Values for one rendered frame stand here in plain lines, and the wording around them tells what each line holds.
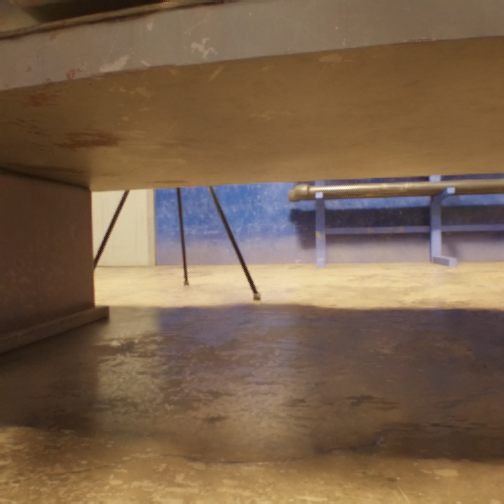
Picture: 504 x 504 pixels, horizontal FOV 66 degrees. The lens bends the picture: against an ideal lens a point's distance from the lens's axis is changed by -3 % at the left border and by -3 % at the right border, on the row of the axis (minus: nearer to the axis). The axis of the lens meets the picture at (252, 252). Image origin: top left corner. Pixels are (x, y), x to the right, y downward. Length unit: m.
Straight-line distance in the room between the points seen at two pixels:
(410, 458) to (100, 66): 0.52
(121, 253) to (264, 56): 3.93
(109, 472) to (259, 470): 0.15
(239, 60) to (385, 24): 0.14
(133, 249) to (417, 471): 3.91
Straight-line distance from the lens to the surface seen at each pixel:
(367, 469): 0.45
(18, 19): 0.82
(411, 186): 3.38
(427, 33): 0.43
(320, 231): 3.65
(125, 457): 0.48
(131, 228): 4.21
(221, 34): 0.44
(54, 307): 1.14
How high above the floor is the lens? 0.22
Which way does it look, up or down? 2 degrees down
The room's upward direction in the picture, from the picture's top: 1 degrees counter-clockwise
